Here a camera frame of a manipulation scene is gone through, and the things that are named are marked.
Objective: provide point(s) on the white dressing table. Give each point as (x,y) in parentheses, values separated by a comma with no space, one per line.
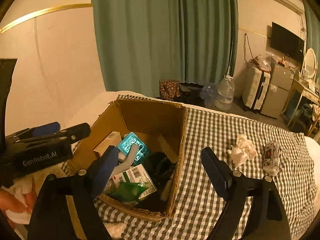
(298,95)

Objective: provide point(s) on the grey mini fridge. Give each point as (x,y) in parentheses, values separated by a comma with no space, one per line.
(278,90)

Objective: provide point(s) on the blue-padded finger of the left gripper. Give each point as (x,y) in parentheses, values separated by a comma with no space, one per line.
(36,131)

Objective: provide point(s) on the oval vanity mirror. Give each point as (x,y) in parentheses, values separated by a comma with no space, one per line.
(310,64)

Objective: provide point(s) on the grey checkered cloth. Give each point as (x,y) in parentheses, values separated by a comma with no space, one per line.
(198,207)

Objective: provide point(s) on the white green medicine box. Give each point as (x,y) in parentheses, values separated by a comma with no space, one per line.
(136,174)

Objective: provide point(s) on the plastic bag on suitcase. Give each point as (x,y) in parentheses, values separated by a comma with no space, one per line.
(263,64)

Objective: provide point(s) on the person's left hand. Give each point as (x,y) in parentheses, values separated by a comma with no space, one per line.
(17,199)

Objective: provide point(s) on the cardboard box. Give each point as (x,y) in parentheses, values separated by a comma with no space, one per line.
(140,154)

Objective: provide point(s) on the white tissue in hand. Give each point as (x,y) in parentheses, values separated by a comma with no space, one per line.
(17,204)

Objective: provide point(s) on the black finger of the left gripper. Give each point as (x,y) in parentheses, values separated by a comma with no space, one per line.
(74,133)

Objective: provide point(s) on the white bed cover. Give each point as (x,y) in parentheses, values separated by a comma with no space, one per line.
(91,111)

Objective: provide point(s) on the beige small carton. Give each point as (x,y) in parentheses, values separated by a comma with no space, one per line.
(113,139)

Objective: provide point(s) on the green snack packet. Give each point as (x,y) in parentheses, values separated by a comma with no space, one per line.
(128,192)

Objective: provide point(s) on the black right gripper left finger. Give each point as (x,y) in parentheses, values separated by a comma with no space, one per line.
(51,218)

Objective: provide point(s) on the black wall television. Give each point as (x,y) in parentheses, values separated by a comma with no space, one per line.
(287,43)

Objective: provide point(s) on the blue white wipes pack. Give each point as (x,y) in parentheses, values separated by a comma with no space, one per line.
(271,158)

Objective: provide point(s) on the green curtain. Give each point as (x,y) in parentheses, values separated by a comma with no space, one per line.
(141,42)

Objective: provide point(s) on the brown floral bag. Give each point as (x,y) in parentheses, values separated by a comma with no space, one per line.
(169,89)

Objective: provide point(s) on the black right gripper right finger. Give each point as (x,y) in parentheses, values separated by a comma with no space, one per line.
(267,217)

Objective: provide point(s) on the large water bottle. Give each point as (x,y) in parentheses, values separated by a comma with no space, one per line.
(225,93)

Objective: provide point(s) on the black pouch bag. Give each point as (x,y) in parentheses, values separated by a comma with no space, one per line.
(159,168)

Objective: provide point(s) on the white suitcase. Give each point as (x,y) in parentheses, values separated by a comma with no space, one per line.
(255,88)

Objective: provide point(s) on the white cream tube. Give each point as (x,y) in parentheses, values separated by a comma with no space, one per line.
(127,163)

